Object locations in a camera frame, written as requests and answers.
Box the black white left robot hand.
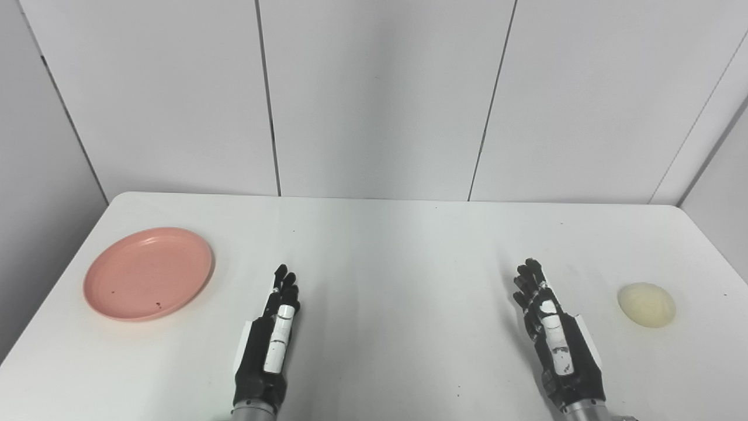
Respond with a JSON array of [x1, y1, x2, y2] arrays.
[[233, 264, 301, 410]]

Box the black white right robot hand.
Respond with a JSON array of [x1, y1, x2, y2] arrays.
[[512, 258, 606, 413]]

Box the pink round plate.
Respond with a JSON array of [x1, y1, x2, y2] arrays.
[[83, 227, 214, 322]]

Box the pale yellow steamed bun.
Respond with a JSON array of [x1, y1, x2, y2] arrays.
[[617, 282, 677, 329]]

